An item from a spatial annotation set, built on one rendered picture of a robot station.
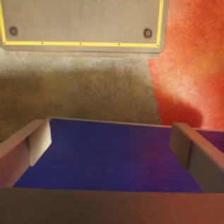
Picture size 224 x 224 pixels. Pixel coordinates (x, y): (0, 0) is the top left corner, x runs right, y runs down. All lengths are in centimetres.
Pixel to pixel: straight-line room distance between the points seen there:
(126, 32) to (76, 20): 20
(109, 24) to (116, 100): 50
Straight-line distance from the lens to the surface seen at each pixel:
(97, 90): 105
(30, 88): 118
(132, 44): 72
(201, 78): 117
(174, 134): 16
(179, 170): 60
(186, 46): 113
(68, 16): 76
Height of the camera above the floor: 104
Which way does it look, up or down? 74 degrees down
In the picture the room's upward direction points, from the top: 177 degrees counter-clockwise
